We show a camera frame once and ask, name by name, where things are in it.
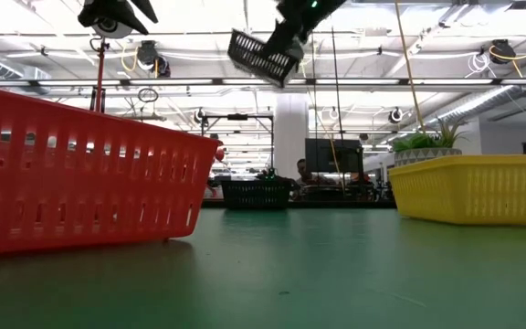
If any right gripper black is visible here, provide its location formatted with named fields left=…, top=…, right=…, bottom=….
left=262, top=0, right=349, bottom=58

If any black plastic basket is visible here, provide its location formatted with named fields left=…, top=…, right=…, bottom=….
left=220, top=178, right=293, bottom=211
left=226, top=28, right=301, bottom=89

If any red plastic basket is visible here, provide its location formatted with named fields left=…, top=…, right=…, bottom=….
left=0, top=83, right=222, bottom=259

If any red desk lamp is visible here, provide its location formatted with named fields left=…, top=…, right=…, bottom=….
left=89, top=16, right=134, bottom=114

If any white column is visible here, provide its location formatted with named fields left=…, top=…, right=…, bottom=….
left=274, top=93, right=310, bottom=180

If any long ceiling light bar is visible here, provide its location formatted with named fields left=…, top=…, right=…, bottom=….
left=0, top=77, right=526, bottom=89

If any black monitor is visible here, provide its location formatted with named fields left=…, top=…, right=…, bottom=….
left=305, top=138, right=364, bottom=175

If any person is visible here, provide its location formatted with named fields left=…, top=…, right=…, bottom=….
left=295, top=157, right=320, bottom=187

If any green plant in patterned pot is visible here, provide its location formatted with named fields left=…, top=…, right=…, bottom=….
left=391, top=119, right=468, bottom=168

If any black ceiling cable reel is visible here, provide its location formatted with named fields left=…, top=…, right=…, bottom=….
left=134, top=39, right=160, bottom=69
left=285, top=39, right=306, bottom=65
left=154, top=57, right=172, bottom=79
left=489, top=38, right=518, bottom=65

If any black hanging cable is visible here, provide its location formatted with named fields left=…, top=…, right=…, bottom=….
left=329, top=25, right=346, bottom=193
left=309, top=27, right=319, bottom=141

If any black hanging ring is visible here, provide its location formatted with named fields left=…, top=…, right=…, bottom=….
left=137, top=87, right=160, bottom=104

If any black metal frame rig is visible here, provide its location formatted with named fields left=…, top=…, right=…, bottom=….
left=200, top=112, right=276, bottom=171

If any yellow hanging cable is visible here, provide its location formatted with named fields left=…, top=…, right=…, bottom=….
left=393, top=0, right=426, bottom=133

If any black table frame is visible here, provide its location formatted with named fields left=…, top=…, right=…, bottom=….
left=201, top=198, right=397, bottom=210

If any white coiled ceiling cable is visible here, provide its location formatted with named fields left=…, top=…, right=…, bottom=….
left=467, top=52, right=492, bottom=79

